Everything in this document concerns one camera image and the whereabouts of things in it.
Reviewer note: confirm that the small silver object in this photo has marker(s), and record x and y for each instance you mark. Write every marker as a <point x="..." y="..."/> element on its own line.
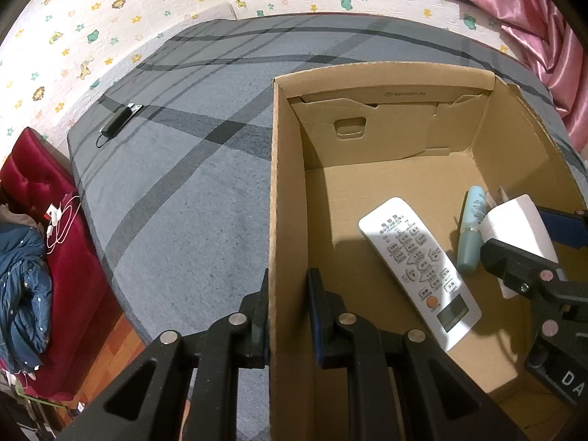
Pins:
<point x="135" y="108"/>

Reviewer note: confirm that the dark blue jacket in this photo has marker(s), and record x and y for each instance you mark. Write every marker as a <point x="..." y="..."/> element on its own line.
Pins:
<point x="23" y="294"/>

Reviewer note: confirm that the red tufted bench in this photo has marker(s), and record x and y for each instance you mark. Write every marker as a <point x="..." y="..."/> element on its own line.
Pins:
<point x="27" y="170"/>

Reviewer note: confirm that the teal cosmetic bottle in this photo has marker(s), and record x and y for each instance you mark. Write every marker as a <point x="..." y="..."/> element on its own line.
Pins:
<point x="471" y="243"/>

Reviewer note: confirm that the beige cloth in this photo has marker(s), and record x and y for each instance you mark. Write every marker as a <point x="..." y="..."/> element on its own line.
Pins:
<point x="16" y="218"/>

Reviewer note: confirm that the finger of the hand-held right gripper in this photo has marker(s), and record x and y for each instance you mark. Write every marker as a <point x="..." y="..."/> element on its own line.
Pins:
<point x="514" y="264"/>
<point x="562" y="227"/>

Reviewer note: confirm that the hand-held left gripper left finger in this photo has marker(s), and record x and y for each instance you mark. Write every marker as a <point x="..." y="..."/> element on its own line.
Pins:
<point x="257" y="321"/>

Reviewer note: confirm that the brown cardboard box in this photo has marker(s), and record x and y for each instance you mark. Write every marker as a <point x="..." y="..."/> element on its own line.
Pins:
<point x="367" y="193"/>

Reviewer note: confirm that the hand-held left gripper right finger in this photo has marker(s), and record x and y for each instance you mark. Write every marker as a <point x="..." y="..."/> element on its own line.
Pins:
<point x="317" y="312"/>

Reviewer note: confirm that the pink satin curtain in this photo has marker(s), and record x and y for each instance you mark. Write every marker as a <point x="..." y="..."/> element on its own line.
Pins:
<point x="542" y="32"/>

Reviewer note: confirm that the white remote control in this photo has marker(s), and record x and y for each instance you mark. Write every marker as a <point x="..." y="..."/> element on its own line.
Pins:
<point x="413" y="262"/>

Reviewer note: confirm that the large white charger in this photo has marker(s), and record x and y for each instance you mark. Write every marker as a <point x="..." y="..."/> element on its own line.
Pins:
<point x="519" y="225"/>

